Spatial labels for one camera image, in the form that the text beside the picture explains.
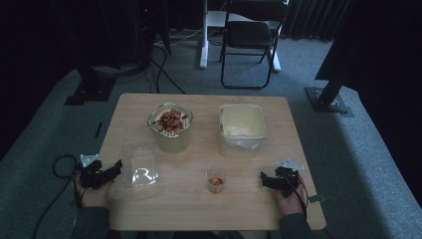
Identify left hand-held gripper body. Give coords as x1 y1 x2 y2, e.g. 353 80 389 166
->
79 152 112 191

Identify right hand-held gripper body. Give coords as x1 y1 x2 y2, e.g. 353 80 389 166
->
273 157 306 198

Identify small clear plastic cup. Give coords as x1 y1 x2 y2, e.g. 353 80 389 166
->
205 169 228 195

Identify cream plastic bin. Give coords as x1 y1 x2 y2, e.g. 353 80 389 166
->
218 104 269 159

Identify person's left hand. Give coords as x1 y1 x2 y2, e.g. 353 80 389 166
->
75 174 113 209

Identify person's right hand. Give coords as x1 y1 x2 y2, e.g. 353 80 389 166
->
272 174 309 217

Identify clear plastic lid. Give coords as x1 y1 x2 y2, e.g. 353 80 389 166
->
119 137 159 188

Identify small grey tab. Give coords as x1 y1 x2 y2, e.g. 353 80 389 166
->
308 193 328 204

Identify clear bin liner bag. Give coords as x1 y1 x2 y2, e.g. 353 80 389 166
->
221 130 267 151

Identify clear container with strainer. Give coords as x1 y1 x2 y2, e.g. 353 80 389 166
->
146 102 194 154

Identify red and tan food pieces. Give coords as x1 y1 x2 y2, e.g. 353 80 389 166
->
151 109 189 134

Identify black folding chair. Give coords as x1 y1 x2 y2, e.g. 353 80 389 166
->
218 0 291 91

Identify black backdrop cloth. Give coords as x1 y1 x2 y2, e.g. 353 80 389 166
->
315 0 422 208

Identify white desk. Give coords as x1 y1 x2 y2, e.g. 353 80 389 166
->
198 0 291 74

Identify dark pleated curtain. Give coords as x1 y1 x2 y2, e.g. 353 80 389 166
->
284 0 353 43

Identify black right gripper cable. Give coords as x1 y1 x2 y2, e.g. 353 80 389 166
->
288 182 309 218

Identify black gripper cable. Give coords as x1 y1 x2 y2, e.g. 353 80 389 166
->
288 182 309 218
31 154 84 239

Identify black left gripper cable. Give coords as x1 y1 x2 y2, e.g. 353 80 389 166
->
31 154 84 239

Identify black stand with base plate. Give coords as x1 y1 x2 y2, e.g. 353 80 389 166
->
304 49 355 118
64 61 117 108

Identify black floor cables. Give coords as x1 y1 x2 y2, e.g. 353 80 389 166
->
144 42 187 96

